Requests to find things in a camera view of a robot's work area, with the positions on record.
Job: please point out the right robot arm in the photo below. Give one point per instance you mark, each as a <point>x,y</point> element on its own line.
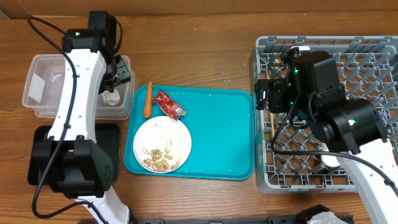
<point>352,129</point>

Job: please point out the grey dishwasher rack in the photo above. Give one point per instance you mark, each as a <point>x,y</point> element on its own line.
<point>367,66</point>

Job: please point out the orange carrot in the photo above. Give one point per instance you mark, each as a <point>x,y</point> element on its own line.
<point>147,111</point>

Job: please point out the white tissue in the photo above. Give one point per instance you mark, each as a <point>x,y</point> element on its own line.
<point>111,98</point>

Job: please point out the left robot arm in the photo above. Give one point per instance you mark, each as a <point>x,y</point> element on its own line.
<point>75,156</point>

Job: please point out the red snack wrapper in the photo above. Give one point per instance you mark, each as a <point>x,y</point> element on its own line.
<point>168,106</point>

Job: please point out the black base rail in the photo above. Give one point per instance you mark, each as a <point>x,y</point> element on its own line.
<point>316,214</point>

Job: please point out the teal serving tray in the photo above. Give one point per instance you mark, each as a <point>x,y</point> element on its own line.
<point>221,124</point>

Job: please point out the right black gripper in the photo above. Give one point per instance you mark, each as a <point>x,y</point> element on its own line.
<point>282,94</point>

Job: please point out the clear plastic storage bin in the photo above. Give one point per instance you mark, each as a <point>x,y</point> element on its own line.
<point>44,83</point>

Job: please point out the white plate with peanuts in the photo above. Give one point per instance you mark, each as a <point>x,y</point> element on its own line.
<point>162,145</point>

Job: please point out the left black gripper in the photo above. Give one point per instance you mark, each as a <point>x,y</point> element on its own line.
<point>124,75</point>

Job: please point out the wooden chopstick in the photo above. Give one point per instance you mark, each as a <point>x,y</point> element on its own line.
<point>272,124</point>

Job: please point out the black plastic tray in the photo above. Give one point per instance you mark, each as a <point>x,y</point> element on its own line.
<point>107,136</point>

